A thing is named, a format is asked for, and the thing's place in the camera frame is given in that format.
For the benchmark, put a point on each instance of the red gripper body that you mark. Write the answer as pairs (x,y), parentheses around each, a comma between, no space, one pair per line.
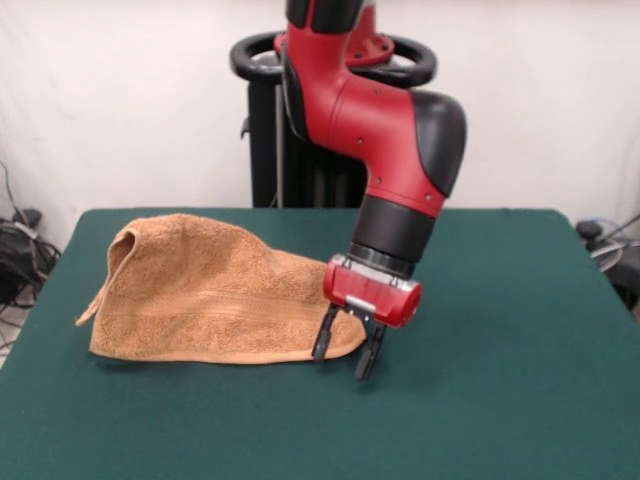
(370,295)

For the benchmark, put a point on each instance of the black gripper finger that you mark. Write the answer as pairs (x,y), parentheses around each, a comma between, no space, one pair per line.
(324,335)
(370,352)

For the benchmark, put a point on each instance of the tan terry towel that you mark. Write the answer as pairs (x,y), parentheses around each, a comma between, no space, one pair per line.
(200,300)

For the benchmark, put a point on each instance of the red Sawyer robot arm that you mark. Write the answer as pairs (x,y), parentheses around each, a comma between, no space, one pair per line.
(370,125)

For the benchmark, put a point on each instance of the dark green table cloth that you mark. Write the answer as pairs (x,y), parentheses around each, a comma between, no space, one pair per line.
(250,425)

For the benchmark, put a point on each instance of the black plug device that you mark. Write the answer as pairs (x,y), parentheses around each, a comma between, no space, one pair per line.
(589,229)

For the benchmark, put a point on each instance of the grey round stand foot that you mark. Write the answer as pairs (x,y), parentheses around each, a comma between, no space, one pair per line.
(607,257)

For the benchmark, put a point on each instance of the black power brick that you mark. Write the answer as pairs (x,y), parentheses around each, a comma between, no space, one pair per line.
(30,216)

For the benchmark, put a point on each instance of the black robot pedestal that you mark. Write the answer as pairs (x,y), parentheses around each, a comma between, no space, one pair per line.
(260,150)

